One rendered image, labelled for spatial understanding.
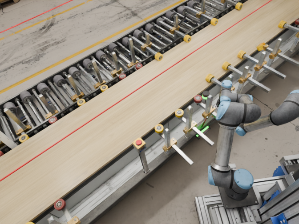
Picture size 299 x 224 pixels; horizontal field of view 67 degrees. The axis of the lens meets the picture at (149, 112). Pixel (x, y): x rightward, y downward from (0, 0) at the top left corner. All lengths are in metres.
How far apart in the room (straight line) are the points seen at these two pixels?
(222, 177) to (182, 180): 1.34
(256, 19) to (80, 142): 2.57
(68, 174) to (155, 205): 1.11
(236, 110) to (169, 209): 1.64
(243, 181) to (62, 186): 1.34
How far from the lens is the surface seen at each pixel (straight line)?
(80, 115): 2.29
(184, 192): 2.73
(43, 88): 2.81
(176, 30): 2.94
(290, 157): 1.98
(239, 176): 1.48
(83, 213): 2.18
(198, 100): 2.20
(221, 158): 1.43
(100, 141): 2.05
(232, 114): 1.33
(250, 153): 3.05
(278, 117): 1.53
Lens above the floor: 2.62
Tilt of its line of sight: 54 degrees down
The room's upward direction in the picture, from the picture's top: 9 degrees counter-clockwise
